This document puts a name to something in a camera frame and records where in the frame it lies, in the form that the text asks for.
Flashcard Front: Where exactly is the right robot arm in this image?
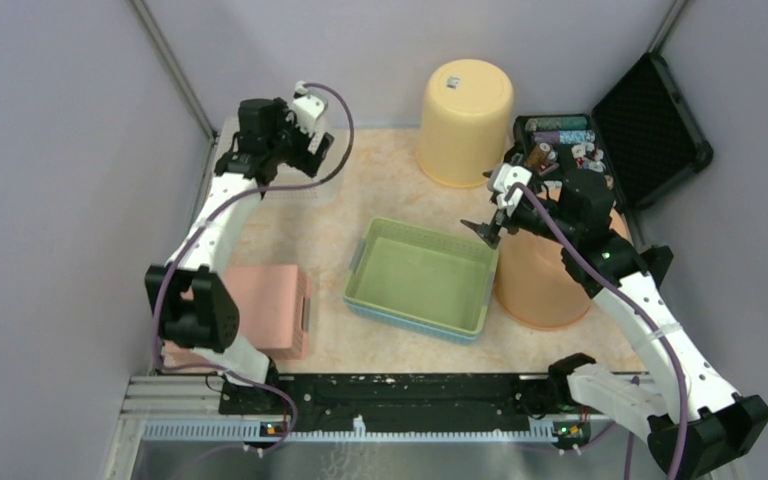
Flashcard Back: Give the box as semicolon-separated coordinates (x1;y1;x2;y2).
472;163;768;479

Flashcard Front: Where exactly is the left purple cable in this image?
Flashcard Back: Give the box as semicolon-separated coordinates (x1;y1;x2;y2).
150;82;356;458

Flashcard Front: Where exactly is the green plastic basket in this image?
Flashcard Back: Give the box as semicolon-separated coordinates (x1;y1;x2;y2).
343;217;498;335

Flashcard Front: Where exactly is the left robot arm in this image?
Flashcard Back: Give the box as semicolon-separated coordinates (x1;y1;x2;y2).
144;93;334;414

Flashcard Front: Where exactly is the yellow capybara bucket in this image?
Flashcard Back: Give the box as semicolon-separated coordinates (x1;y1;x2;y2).
417;59;515;188

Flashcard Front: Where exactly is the black open tool case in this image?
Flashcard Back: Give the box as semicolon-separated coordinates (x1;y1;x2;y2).
504;53;714;212

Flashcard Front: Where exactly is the brown cylinder in case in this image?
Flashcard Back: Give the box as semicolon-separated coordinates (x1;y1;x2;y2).
525;142;554;171

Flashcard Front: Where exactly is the purple cable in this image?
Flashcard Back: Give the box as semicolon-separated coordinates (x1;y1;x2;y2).
150;82;356;458
506;182;690;480

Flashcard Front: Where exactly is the orange capybara bucket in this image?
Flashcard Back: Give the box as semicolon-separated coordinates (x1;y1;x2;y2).
494;230;593;330

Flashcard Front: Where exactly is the white mesh plastic basket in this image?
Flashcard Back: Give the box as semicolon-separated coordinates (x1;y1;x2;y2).
211;116;348;207

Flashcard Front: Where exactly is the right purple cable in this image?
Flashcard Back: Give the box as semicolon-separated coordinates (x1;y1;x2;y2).
506;182;690;480

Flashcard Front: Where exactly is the pink plastic basket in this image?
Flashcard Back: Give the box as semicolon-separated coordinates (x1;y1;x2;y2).
145;264;311;373

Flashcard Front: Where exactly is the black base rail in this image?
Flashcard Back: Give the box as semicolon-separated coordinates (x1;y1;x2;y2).
118;354;717;458

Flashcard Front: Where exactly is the blue basket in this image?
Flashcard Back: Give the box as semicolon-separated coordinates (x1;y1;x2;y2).
344;300;480;345

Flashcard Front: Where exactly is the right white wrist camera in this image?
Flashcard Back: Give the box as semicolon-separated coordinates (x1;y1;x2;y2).
487;163;533;215

